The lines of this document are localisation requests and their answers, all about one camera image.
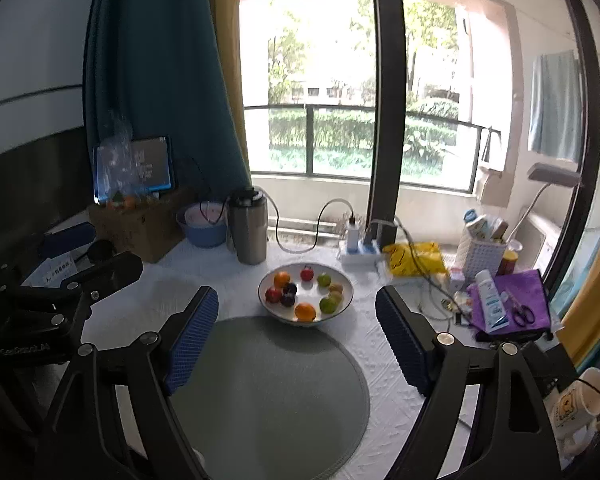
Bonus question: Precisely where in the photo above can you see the large green fruit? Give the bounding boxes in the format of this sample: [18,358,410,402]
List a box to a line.
[320,297,339,314]

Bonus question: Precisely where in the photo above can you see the red tomato large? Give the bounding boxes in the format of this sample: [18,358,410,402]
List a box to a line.
[265,287,284,304]

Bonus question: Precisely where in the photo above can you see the small green lime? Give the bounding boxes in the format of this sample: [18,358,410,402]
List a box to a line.
[316,273,332,288]

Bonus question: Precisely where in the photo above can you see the orange fruit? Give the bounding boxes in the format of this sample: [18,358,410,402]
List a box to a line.
[294,302,316,323]
[273,271,291,289]

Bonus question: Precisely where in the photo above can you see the dark plum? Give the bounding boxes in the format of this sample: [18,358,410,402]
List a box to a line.
[283,282,298,295]
[280,294,296,308]

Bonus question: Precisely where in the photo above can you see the red tomato small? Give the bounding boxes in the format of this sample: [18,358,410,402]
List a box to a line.
[300,266,314,283]

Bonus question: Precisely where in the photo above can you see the white tablecloth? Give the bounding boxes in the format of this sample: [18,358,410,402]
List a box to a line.
[44,236,487,480]

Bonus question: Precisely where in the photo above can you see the yellow plastic bag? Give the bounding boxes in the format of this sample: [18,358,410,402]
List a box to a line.
[382,242,446,278]

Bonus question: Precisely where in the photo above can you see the white cream tube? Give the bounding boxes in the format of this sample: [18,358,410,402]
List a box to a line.
[475,270,509,334]

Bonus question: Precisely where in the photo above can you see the white power strip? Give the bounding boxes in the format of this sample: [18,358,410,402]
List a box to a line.
[338,240,385,266]

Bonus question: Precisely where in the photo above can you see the black charger plug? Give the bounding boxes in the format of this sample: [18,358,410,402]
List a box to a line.
[377,220,398,249]

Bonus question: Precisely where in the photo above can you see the white woven basket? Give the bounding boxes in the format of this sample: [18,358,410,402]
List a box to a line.
[454,230,507,281]

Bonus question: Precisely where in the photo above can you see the grey round placemat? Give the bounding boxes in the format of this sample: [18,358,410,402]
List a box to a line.
[171,316,370,479]

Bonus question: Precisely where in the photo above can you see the black scissors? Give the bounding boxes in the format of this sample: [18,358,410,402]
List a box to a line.
[503,289,535,328]

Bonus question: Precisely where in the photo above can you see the white ceramic plate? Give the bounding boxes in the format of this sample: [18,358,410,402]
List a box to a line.
[258,262,353,327]

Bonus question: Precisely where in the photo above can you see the brown cardboard box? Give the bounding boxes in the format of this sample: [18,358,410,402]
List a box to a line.
[87,188,196,263]

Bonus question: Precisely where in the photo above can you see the blue plastic bowl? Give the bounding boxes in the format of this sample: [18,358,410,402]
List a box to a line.
[176,202,227,248]

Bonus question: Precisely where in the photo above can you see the purple cloth pouch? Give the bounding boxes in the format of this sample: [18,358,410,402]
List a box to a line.
[468,270,552,342]

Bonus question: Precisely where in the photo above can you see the white charger plug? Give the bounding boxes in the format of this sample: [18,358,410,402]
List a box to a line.
[346,216,360,254]

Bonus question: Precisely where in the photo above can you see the stainless steel tumbler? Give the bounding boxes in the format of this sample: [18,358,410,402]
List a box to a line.
[228,188,268,266]

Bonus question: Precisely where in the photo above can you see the tablet screen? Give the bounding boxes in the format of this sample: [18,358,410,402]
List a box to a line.
[93,136,173,204]

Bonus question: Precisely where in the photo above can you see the white cartoon mug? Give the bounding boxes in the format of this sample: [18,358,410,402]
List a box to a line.
[548,367,600,460]

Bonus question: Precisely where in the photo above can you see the white desk lamp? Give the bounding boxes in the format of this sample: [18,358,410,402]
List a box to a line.
[506,162,581,243]

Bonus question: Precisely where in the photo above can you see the hanging light blue towel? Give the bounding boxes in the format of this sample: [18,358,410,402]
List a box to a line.
[528,50,582,162]

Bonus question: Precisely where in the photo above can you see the teal curtain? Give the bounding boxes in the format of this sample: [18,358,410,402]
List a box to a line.
[83,0,250,200]

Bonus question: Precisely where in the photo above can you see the black charging cable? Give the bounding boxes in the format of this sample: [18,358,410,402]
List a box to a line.
[258,186,357,255]

